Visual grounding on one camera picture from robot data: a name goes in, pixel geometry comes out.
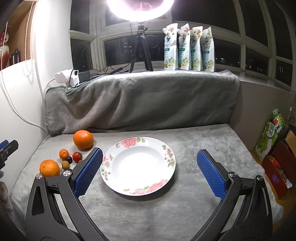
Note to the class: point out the floral refill pouch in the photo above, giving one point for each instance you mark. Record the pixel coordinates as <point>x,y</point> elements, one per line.
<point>196,55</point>
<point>184,47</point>
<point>170,46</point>
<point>208,52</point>

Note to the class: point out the brown longan fruit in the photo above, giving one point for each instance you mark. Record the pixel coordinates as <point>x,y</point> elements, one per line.
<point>65,165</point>

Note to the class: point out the rough bumpy orange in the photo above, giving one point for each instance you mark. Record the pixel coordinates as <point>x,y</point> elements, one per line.
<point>49,168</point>

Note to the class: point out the red gift box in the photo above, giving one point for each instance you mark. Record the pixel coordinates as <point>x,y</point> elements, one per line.
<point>279,168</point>

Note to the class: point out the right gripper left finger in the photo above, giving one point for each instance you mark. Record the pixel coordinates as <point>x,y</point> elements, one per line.
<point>54,211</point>

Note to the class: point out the brown cardboard box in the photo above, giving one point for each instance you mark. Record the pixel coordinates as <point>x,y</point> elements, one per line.
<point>290,139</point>

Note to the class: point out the black power adapter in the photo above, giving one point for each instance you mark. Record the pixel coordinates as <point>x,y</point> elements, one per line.
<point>84,76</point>

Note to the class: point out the floral white plate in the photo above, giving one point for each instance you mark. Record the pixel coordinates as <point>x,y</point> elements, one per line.
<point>138,166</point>

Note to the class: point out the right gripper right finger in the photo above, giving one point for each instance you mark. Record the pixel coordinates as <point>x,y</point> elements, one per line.
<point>244,212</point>

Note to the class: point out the grey blanket backrest cushion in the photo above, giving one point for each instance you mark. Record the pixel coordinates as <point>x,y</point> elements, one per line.
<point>142,101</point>

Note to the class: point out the green printed carton box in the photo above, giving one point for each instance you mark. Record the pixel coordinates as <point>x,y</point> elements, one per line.
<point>272,129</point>

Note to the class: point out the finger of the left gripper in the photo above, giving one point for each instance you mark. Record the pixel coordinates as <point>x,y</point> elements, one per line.
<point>7,151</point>
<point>3,144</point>

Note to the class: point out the large smooth orange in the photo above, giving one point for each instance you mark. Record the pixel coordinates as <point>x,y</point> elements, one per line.
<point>83,139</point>

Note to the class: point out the small mandarin orange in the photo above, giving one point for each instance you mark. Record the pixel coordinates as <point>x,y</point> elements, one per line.
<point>63,154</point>

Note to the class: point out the dark purple grape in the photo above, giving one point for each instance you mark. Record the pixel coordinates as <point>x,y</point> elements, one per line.
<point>69,159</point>

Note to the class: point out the red tomato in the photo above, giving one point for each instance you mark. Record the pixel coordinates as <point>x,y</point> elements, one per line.
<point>77,157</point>

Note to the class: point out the red white ceramic vase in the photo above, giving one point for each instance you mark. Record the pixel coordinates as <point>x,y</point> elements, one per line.
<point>5,50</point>

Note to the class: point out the bright ring light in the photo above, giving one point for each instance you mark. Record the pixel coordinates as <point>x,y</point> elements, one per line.
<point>139,11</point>

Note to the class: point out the white plug charger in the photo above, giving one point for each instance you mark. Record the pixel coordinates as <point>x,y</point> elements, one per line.
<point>74,78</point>

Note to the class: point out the white power strip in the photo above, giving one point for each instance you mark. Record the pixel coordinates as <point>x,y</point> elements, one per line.
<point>64,76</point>

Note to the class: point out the black tripod stand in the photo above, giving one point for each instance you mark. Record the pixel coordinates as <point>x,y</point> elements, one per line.
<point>139,49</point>

